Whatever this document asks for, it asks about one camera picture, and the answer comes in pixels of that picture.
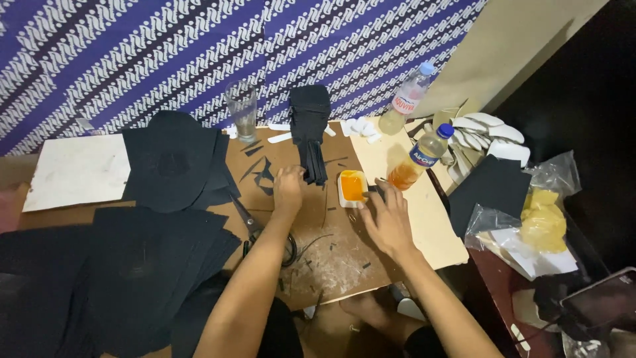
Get person's right hand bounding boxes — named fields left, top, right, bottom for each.
left=357, top=178, right=423, bottom=260

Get person's left hand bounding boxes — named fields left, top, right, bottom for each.
left=272, top=165, right=308, bottom=215

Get black foam offcut scraps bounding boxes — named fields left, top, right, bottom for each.
left=239, top=140, right=277, bottom=197

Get stack of black foam strips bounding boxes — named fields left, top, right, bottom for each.
left=288, top=85, right=332, bottom=187

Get white bowl of orange glue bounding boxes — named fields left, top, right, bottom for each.
left=337, top=170, right=369, bottom=209

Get brown cardboard work board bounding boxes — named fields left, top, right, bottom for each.
left=20, top=122, right=413, bottom=311

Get cluster of small white pieces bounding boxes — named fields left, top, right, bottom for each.
left=340, top=116, right=382, bottom=145

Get clear drinking glass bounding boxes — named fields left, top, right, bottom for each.
left=225, top=81, right=258, bottom=144

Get plastic bottle with orange liquid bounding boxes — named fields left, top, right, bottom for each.
left=387, top=123, right=455, bottom=192

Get pile of rounded black foam sheets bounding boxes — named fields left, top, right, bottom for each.
left=121, top=110, right=242, bottom=214

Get clear bottle with pale liquid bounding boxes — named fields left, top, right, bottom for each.
left=378, top=62, right=436, bottom=136

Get cream flat board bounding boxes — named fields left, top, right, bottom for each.
left=349, top=117, right=469, bottom=270

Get person's bare foot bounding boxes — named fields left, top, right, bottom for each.
left=339, top=292, right=399, bottom=332

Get person's black shorts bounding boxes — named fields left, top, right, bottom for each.
left=256, top=297, right=449, bottom=358

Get white plastic piece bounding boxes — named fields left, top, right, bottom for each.
left=396, top=297, right=427, bottom=322

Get purple patterned batik cloth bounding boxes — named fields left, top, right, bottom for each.
left=0, top=0, right=490, bottom=157

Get black foam sheet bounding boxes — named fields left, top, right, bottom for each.
left=448, top=154, right=533, bottom=238

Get pile of white sole pieces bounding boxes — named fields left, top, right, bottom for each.
left=431, top=98, right=532, bottom=186

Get large heap of black foam sheets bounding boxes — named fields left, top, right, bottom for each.
left=0, top=206, right=242, bottom=358

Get white flat board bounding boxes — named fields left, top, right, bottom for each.
left=22, top=133, right=131, bottom=213

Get dark red wooden table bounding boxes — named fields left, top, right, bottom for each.
left=426, top=164, right=636, bottom=358

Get white paper sheets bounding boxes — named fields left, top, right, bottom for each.
left=478, top=228, right=579, bottom=282

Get plastic bag of yellow pieces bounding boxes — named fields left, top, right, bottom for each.
left=464, top=150, right=582, bottom=255

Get dark tablet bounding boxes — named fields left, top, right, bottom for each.
left=560, top=267, right=636, bottom=333

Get black-handled scissors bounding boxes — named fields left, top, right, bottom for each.
left=230, top=194, right=298, bottom=268

